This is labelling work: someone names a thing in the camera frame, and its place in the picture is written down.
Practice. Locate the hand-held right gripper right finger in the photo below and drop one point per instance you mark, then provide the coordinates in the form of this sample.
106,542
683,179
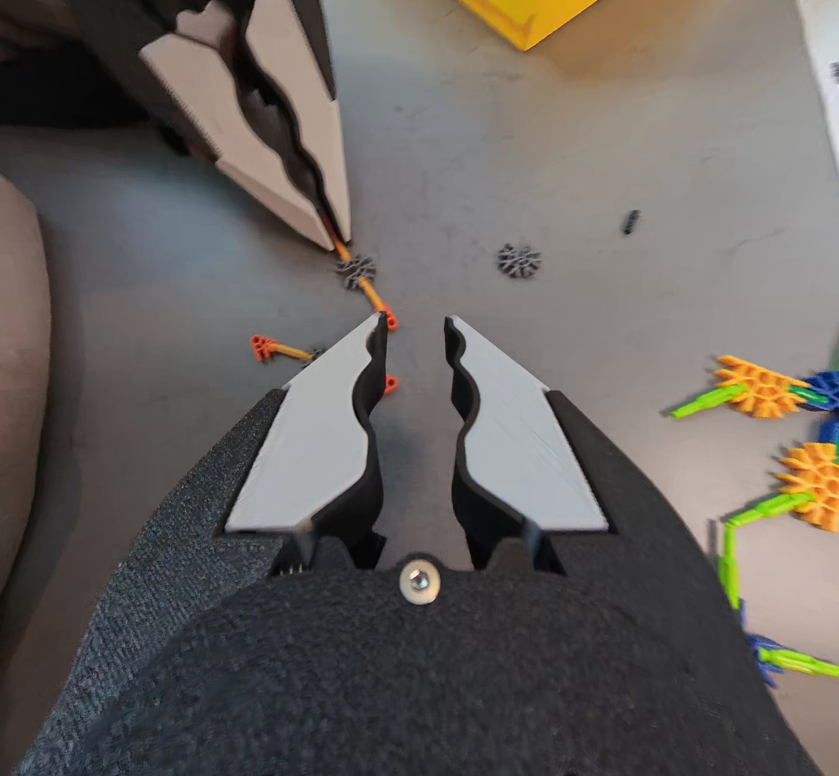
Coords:
531,455

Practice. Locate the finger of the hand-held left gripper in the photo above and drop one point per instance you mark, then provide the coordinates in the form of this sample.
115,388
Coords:
203,88
295,68

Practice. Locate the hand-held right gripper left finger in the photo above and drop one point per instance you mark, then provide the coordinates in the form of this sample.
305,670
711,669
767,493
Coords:
301,455

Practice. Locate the toy model with red rod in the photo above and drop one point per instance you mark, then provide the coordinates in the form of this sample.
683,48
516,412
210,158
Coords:
760,389

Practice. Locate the black short rod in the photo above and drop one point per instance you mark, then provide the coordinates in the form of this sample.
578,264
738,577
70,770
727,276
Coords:
630,222

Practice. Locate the white folded instruction sheet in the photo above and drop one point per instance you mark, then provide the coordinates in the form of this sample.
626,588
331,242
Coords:
819,35

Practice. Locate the blue yellow green toy model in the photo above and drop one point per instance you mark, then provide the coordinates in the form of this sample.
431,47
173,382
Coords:
773,658

